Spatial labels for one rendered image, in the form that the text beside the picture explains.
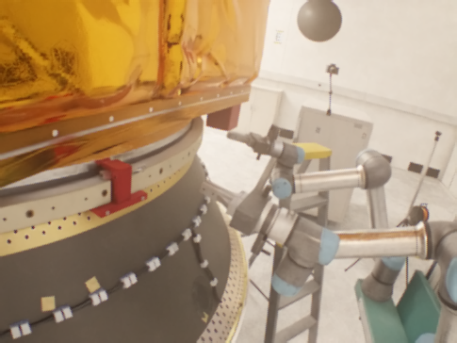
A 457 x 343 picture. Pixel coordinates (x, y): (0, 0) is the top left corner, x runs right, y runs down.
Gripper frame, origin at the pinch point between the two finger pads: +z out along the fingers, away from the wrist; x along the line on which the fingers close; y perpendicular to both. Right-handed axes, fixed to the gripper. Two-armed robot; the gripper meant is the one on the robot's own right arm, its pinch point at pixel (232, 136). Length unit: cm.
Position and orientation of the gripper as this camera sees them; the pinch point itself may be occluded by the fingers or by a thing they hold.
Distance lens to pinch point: 120.5
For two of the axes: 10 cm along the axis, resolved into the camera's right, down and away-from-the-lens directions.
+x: -1.7, -3.9, 9.1
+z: -9.3, -2.4, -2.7
